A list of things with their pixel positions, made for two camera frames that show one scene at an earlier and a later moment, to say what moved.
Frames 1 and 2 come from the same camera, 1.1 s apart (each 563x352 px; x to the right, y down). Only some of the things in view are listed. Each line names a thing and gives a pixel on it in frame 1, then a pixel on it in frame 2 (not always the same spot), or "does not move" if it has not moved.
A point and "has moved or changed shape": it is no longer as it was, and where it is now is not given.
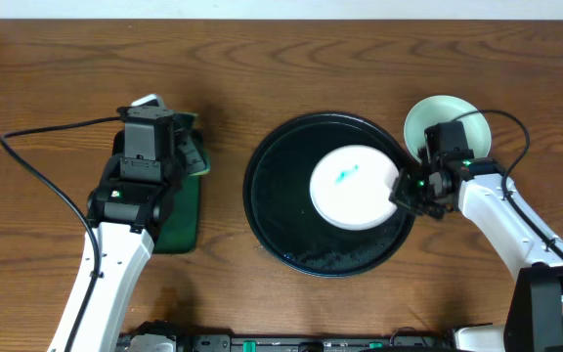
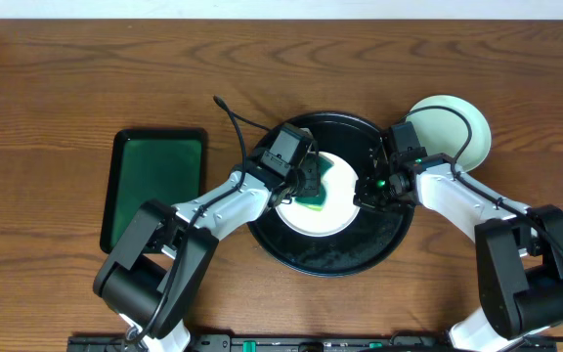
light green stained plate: (441, 109) does not move
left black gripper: (190, 150) → (306, 181)
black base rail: (404, 340) does not move
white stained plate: (349, 190) has moved or changed shape
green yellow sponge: (198, 138) → (318, 202)
